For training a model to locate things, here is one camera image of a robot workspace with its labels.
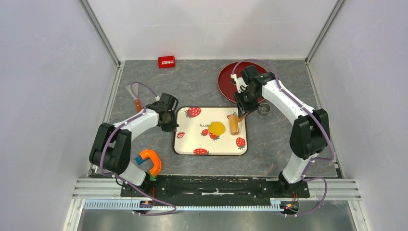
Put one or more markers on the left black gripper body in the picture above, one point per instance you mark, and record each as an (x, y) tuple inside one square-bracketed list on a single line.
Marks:
[(170, 124)]

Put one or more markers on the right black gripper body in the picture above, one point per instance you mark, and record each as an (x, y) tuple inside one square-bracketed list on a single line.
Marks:
[(248, 101)]

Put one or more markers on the metal ring cutter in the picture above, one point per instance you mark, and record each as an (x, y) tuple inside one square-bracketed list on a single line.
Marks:
[(264, 109)]

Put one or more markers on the wooden dough roller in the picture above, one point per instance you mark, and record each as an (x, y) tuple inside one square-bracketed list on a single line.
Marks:
[(236, 123)]

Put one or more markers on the white strawberry tray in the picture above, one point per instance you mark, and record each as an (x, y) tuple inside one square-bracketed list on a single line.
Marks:
[(206, 131)]

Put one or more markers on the yellow dough piece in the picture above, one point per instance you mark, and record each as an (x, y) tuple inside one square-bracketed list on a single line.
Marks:
[(217, 128)]

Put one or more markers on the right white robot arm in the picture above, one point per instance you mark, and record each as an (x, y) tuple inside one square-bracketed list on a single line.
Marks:
[(310, 128)]

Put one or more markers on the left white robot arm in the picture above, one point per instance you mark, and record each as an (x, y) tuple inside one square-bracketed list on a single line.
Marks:
[(111, 149)]

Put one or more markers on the red round plate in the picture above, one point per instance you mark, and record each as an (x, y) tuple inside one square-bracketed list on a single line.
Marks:
[(225, 82)]

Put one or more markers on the red toy brick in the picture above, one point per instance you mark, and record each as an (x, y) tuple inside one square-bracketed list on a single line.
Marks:
[(164, 62)]

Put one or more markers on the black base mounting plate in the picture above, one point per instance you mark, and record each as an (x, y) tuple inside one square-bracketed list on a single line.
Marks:
[(221, 190)]

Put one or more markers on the orange handled metal scraper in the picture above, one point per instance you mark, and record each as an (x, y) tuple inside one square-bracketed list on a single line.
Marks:
[(133, 91)]

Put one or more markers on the aluminium frame rail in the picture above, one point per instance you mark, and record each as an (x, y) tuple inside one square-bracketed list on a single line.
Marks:
[(113, 194)]

